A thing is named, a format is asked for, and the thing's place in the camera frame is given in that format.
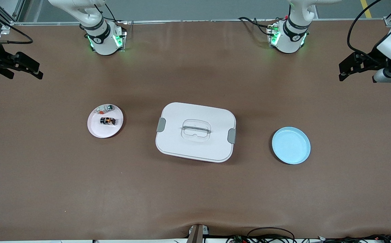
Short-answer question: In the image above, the white lidded storage box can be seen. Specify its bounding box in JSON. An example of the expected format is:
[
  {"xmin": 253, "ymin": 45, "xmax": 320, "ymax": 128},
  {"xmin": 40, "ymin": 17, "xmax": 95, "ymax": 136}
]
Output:
[{"xmin": 155, "ymin": 102, "xmax": 237, "ymax": 163}]

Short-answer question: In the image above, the light blue round plate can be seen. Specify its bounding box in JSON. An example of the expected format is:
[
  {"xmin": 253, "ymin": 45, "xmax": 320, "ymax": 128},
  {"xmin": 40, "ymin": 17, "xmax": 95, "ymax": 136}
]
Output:
[{"xmin": 272, "ymin": 127, "xmax": 311, "ymax": 165}]

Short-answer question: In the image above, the black arm base cable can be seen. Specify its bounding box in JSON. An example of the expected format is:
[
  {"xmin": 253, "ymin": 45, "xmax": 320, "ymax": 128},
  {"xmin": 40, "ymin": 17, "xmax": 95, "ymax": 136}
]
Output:
[
  {"xmin": 238, "ymin": 17, "xmax": 274, "ymax": 37},
  {"xmin": 94, "ymin": 3, "xmax": 118, "ymax": 23}
]

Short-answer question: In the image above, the green button switch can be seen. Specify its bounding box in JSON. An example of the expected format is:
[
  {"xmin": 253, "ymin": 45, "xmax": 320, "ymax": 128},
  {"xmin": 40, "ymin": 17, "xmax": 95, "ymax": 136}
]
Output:
[{"xmin": 94, "ymin": 105, "xmax": 115, "ymax": 115}]

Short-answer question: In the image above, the black cable loop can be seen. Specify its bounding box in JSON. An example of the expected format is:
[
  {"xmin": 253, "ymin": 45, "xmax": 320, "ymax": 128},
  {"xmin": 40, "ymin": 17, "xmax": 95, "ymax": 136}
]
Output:
[{"xmin": 246, "ymin": 227, "xmax": 295, "ymax": 243}]

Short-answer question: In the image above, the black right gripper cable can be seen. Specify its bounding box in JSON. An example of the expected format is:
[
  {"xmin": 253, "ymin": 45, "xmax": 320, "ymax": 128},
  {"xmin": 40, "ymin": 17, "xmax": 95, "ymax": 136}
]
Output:
[{"xmin": 0, "ymin": 6, "xmax": 34, "ymax": 45}]

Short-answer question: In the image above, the pale pink round plate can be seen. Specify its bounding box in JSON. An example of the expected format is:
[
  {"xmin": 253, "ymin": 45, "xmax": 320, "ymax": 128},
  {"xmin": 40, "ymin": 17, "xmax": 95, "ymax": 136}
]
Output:
[{"xmin": 87, "ymin": 104, "xmax": 124, "ymax": 139}]

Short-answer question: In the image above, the black cable bundle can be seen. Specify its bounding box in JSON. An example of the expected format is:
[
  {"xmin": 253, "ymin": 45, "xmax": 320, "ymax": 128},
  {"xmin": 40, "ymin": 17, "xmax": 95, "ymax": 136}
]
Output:
[{"xmin": 317, "ymin": 234, "xmax": 391, "ymax": 243}]

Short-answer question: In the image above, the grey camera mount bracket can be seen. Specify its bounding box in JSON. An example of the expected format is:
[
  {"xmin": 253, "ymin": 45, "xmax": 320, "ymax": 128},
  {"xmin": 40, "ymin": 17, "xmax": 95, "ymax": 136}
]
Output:
[{"xmin": 186, "ymin": 223, "xmax": 210, "ymax": 243}]

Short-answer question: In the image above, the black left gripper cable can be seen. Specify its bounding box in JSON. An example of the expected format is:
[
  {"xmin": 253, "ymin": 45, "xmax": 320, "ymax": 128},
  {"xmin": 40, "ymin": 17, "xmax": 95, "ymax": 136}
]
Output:
[{"xmin": 347, "ymin": 0, "xmax": 385, "ymax": 64}]

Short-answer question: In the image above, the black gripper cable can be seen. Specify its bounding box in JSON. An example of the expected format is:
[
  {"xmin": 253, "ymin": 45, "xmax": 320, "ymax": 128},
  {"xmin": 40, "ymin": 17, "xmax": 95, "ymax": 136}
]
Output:
[
  {"xmin": 0, "ymin": 6, "xmax": 34, "ymax": 45},
  {"xmin": 347, "ymin": 0, "xmax": 385, "ymax": 64}
]

